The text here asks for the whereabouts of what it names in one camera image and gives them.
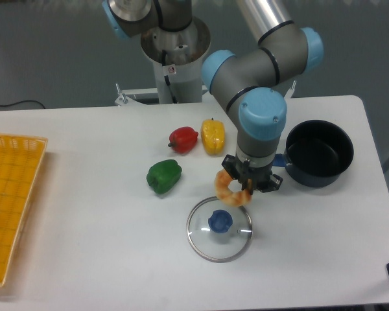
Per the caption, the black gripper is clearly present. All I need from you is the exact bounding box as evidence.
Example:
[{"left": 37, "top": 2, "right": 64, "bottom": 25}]
[{"left": 222, "top": 154, "right": 283, "bottom": 194}]

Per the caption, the glazed brown donut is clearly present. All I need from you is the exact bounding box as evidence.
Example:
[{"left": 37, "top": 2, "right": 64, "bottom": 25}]
[{"left": 214, "top": 169, "right": 252, "bottom": 207}]

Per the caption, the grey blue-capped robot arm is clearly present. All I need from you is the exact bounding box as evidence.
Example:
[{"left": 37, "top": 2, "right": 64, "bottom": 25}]
[{"left": 102, "top": 1, "right": 324, "bottom": 192}]

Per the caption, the dark blue cooking pot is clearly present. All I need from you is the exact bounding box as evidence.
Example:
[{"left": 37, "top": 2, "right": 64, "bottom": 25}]
[{"left": 272, "top": 120, "right": 354, "bottom": 188}]

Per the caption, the glass lid blue knob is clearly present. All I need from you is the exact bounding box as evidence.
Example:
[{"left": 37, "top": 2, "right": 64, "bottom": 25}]
[{"left": 186, "top": 196, "right": 253, "bottom": 263}]

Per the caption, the yellow bell pepper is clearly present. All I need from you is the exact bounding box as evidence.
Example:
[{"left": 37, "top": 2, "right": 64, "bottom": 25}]
[{"left": 201, "top": 119, "right": 226, "bottom": 156}]

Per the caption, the red bell pepper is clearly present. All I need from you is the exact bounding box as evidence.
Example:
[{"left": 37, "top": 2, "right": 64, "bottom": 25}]
[{"left": 168, "top": 126, "right": 198, "bottom": 154}]

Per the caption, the green bell pepper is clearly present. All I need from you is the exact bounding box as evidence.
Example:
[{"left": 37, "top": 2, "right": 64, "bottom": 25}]
[{"left": 146, "top": 159, "right": 182, "bottom": 194}]

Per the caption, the yellow plastic basket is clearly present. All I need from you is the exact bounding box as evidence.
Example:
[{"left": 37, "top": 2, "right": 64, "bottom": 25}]
[{"left": 0, "top": 133, "right": 48, "bottom": 287}]

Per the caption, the black cable on floor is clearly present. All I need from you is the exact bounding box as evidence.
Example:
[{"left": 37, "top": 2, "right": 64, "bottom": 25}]
[{"left": 0, "top": 99, "right": 47, "bottom": 109}]

